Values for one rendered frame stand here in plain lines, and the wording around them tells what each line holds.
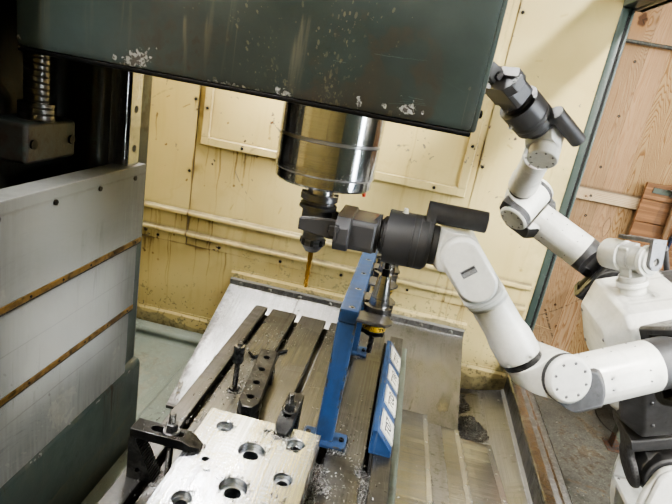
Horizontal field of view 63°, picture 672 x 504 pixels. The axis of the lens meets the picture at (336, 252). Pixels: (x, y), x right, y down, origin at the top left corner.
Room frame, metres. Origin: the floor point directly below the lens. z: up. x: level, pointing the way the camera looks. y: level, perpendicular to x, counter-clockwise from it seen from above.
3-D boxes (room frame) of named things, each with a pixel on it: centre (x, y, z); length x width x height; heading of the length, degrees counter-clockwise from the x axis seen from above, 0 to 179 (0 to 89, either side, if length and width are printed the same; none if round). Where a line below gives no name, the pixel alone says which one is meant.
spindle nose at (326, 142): (0.87, 0.04, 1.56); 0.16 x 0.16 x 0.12
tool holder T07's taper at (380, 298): (1.07, -0.11, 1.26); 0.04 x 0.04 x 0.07
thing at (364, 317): (1.02, -0.10, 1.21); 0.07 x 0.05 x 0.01; 84
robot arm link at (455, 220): (0.86, -0.17, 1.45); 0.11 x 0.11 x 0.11; 84
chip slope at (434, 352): (1.52, -0.03, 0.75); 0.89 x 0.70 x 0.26; 84
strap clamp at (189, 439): (0.82, 0.24, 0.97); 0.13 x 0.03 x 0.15; 84
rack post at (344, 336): (1.02, -0.05, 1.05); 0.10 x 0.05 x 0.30; 84
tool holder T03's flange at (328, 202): (0.87, 0.04, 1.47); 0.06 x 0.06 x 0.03
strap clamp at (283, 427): (0.96, 0.03, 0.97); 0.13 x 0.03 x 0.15; 174
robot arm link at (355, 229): (0.86, -0.06, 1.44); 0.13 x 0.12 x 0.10; 174
